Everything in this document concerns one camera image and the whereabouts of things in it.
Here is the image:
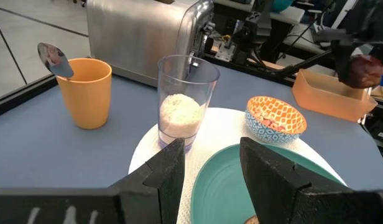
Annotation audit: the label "dark red toy food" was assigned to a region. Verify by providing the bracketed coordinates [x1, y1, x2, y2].
[345, 54, 383, 90]

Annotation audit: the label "orange plastic tray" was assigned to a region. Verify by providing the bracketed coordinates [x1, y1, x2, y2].
[292, 68, 379, 123]

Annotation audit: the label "blue white patterned bowl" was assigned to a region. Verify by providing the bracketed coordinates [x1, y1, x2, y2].
[244, 95, 308, 145]

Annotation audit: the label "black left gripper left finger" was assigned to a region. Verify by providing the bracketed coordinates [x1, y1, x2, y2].
[109, 138, 186, 224]

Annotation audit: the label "orange plastic cup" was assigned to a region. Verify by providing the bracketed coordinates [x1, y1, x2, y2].
[56, 58, 113, 130]

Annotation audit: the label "teal round plate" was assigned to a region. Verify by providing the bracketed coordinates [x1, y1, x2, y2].
[190, 142, 344, 224]

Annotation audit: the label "stainless steel four-slot toaster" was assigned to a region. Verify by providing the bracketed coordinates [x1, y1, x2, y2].
[85, 0, 216, 88]

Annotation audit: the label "white grain filling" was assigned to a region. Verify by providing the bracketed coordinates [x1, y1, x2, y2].
[159, 93, 205, 140]

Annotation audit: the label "clear glass tumbler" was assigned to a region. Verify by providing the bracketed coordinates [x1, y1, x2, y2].
[157, 55, 221, 154]

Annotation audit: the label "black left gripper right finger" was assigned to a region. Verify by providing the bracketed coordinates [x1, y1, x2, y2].
[239, 136, 381, 224]

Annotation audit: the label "pink beige cereal rings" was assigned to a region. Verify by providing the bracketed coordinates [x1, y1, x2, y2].
[254, 106, 288, 132]

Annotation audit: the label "metal spoon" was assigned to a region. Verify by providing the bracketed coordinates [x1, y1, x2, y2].
[37, 42, 75, 79]

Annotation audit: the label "white woven round placemat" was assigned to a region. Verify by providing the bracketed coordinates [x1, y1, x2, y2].
[128, 107, 348, 224]

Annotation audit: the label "teal round bowl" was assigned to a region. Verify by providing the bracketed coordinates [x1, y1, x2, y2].
[270, 0, 294, 13]

